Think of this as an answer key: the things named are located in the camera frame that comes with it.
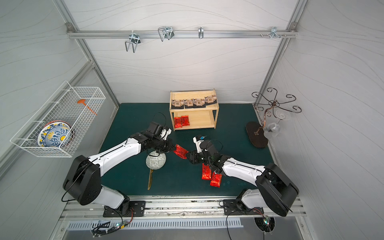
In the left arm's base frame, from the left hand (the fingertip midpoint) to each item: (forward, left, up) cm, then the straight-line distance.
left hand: (177, 148), depth 83 cm
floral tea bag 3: (+28, -11, +10) cm, 32 cm away
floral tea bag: (+27, +2, +10) cm, 29 cm away
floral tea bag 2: (+27, -6, +10) cm, 30 cm away
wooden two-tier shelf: (+32, -15, -10) cm, 37 cm away
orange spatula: (+16, +50, +20) cm, 57 cm away
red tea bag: (+25, +2, -7) cm, 26 cm away
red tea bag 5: (-14, -22, -10) cm, 28 cm away
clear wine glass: (+8, -52, +9) cm, 53 cm away
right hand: (-2, -6, -2) cm, 7 cm away
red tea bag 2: (+26, -2, -7) cm, 27 cm away
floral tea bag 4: (+31, -19, +10) cm, 38 cm away
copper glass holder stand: (+19, -51, -8) cm, 55 cm away
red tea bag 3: (-1, -2, -2) cm, 3 cm away
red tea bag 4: (-9, -17, -10) cm, 21 cm away
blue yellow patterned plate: (-6, +48, +22) cm, 53 cm away
